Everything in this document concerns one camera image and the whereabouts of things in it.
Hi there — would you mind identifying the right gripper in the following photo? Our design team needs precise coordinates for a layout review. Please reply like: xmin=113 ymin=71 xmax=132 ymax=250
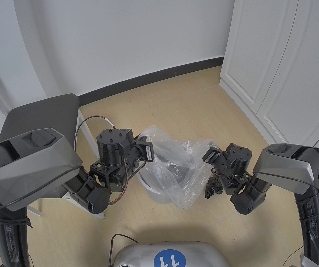
xmin=202 ymin=146 xmax=231 ymax=175

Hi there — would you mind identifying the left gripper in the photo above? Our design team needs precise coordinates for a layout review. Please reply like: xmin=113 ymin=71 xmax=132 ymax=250
xmin=126 ymin=137 xmax=155 ymax=176

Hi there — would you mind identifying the black plastic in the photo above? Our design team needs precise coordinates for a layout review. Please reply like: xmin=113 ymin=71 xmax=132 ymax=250
xmin=204 ymin=174 xmax=224 ymax=200

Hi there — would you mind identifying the clear plastic bag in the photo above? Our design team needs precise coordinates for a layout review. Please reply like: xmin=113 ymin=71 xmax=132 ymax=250
xmin=136 ymin=125 xmax=217 ymax=211

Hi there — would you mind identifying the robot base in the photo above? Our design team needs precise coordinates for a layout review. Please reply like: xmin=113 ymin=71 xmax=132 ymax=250
xmin=115 ymin=242 xmax=227 ymax=267

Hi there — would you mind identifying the white trash bin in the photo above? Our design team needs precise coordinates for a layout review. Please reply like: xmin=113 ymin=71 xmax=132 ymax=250
xmin=137 ymin=149 xmax=194 ymax=204

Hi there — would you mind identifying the grey chair with white legs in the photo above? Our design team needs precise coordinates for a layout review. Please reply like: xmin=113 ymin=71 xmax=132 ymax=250
xmin=0 ymin=57 xmax=106 ymax=220

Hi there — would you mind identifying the white wardrobe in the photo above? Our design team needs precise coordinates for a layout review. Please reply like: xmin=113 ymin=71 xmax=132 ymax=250
xmin=219 ymin=0 xmax=319 ymax=194

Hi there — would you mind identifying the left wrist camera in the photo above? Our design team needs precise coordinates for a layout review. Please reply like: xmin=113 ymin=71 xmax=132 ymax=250
xmin=120 ymin=128 xmax=134 ymax=149

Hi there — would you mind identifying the black cable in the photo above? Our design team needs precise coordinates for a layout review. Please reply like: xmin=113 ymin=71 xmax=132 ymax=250
xmin=283 ymin=246 xmax=306 ymax=267
xmin=108 ymin=234 xmax=139 ymax=267
xmin=74 ymin=115 xmax=116 ymax=149

